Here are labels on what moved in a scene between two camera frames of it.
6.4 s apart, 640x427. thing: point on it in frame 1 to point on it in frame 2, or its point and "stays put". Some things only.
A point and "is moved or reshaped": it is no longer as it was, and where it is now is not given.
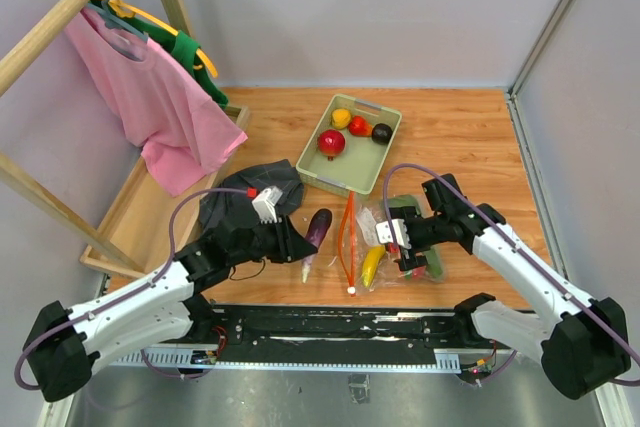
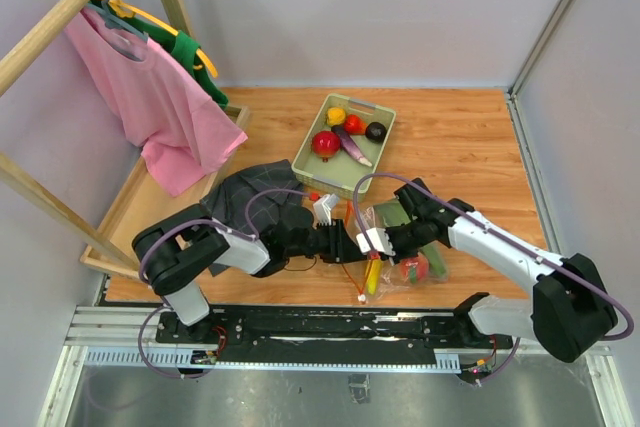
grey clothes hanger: (111, 21) stays put
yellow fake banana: (374, 255) is moved or reshaped
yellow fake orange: (340, 118) is moved or reshaped
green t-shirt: (184, 47) stays put
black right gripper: (409, 260) to (399, 255)
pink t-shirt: (183, 135) stays put
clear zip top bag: (366, 264) is moved or reshaped
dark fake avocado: (381, 133) is moved or reshaped
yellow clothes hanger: (125, 10) stays put
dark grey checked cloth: (235, 212) stays put
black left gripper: (290, 243) to (341, 246)
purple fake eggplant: (319, 225) is moved or reshaped
